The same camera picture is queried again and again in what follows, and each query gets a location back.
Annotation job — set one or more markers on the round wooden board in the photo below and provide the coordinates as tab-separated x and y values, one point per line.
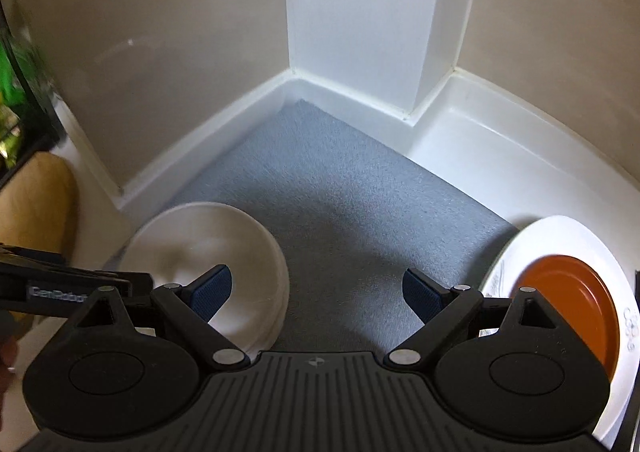
35	202

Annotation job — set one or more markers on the grey mat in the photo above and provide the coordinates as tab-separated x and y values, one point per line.
350	212

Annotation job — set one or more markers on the green yellow packets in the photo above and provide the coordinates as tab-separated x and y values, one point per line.
10	77

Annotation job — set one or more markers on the cream bowl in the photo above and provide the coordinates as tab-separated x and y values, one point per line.
200	237
277	329

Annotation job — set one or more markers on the brown plate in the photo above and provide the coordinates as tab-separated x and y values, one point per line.
565	292

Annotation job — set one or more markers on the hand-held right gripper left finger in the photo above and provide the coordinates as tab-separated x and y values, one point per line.
212	293

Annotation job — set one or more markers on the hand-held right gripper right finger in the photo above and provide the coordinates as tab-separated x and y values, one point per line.
421	294

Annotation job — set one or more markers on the white flowered plate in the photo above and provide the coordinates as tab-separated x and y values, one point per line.
550	237

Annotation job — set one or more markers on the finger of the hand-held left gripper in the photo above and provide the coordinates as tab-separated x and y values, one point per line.
50	289

